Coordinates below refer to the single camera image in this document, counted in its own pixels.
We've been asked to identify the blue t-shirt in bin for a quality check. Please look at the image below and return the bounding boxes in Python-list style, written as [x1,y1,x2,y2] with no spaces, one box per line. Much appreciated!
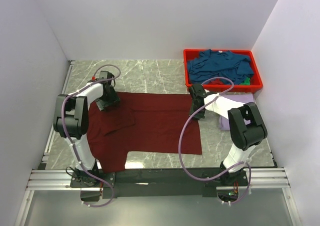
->
[187,49,254,85]

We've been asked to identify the aluminium frame rail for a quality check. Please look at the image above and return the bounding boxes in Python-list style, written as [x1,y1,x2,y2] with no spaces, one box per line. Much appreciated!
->
[26,168,290,191]

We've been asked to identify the dark red t-shirt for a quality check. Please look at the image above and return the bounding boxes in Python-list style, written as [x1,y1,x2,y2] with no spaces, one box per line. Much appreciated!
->
[87,92,192,173]

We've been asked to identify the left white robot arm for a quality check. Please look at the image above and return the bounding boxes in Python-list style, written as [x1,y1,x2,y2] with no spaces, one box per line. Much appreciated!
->
[53,71,120,187]

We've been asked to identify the black base beam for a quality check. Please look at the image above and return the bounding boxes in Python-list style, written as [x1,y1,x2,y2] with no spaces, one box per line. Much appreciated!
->
[70,168,249,201]

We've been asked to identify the purple cable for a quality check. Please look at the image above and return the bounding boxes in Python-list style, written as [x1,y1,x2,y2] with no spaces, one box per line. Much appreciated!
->
[179,76,252,204]
[61,64,122,209]

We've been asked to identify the red plastic bin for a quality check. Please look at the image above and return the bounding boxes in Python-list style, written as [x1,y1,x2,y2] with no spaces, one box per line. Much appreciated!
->
[183,49,263,93]

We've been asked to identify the folded lavender t-shirt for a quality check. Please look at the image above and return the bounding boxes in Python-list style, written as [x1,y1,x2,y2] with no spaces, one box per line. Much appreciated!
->
[219,93,255,131]

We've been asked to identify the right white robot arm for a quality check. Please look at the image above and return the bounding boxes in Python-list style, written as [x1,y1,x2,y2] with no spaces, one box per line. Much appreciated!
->
[188,84,268,185]

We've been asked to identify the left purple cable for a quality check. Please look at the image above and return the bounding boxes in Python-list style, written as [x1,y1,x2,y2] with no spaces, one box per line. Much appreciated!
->
[61,64,122,209]

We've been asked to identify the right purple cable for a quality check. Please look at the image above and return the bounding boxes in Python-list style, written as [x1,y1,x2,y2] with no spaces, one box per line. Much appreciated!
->
[179,76,252,204]

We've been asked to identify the green garment in bin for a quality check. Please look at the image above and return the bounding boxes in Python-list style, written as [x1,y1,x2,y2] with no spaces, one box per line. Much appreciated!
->
[240,77,251,85]

